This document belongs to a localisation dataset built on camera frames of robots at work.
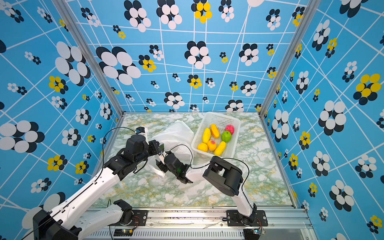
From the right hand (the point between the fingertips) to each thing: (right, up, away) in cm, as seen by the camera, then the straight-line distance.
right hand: (162, 155), depth 89 cm
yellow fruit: (+25, +5, +5) cm, 26 cm away
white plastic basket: (+39, +21, +20) cm, 49 cm away
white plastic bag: (+10, +10, -3) cm, 14 cm away
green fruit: (+41, +11, +10) cm, 43 cm away
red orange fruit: (+31, +6, +5) cm, 32 cm away
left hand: (+2, +10, -12) cm, 15 cm away
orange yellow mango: (+34, +14, +14) cm, 39 cm away
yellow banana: (+36, +4, +5) cm, 36 cm away
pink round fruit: (+44, +16, +13) cm, 49 cm away
